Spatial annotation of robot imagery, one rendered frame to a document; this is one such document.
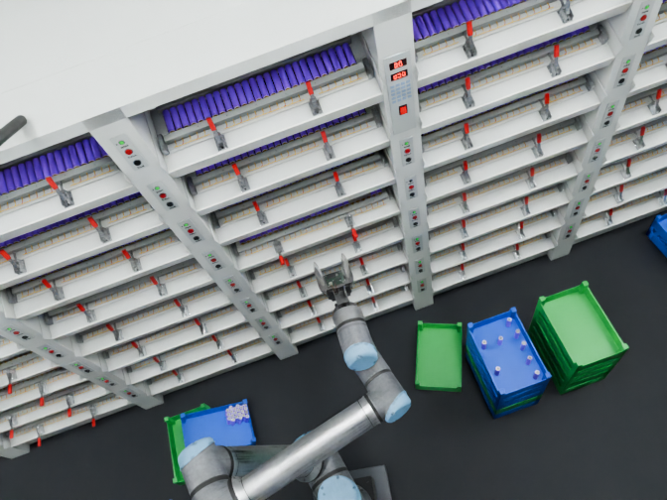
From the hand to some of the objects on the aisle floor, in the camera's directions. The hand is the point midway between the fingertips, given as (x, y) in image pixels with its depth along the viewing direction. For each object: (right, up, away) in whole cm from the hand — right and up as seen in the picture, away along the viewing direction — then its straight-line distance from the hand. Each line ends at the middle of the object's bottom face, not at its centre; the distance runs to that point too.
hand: (329, 261), depth 176 cm
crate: (-62, -87, +81) cm, 134 cm away
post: (+108, +8, +98) cm, 146 cm away
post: (-89, -65, +99) cm, 148 cm away
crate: (-51, -80, +76) cm, 121 cm away
